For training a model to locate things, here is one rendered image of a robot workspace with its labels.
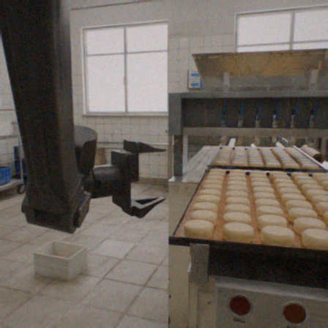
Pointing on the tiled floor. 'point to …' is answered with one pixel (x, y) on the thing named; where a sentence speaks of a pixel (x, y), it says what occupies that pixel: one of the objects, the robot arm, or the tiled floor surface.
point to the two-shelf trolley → (20, 162)
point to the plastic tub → (60, 260)
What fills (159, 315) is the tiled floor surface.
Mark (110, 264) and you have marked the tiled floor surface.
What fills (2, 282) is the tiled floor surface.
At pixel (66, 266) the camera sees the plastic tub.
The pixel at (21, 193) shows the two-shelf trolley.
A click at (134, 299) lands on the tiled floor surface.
